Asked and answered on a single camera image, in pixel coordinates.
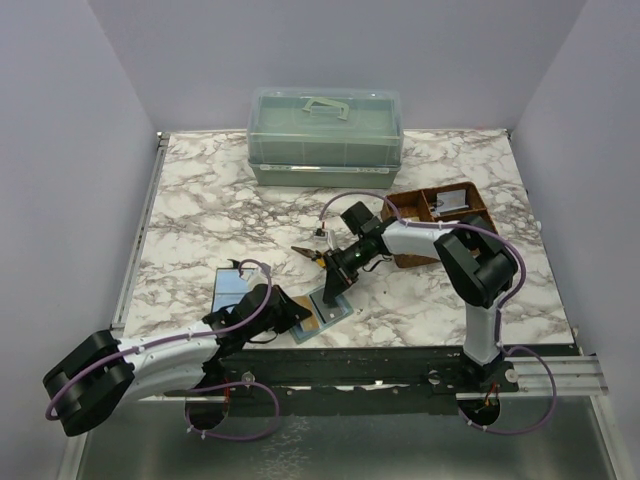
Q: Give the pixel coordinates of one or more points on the gold credit card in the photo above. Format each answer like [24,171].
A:
[308,327]

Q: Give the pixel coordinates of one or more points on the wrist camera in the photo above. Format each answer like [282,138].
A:
[327,235]
[255,274]

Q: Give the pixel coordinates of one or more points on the brown woven organizer basket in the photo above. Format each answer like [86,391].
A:
[418,205]

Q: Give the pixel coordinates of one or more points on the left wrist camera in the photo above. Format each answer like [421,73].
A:
[255,274]

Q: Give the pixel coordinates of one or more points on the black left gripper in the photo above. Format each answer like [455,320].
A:
[292,312]

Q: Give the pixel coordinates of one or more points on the grey cards in basket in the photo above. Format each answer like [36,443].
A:
[449,201]

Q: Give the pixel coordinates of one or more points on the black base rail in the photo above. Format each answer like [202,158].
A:
[353,381]

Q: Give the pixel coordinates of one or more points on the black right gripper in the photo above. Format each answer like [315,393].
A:
[338,275]

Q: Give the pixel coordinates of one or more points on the green plastic storage box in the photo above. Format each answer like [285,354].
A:
[311,137]

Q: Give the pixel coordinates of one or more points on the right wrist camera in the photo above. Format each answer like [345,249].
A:
[327,235]

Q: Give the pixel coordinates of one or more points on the yellow handled pliers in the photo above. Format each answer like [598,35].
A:
[313,255]

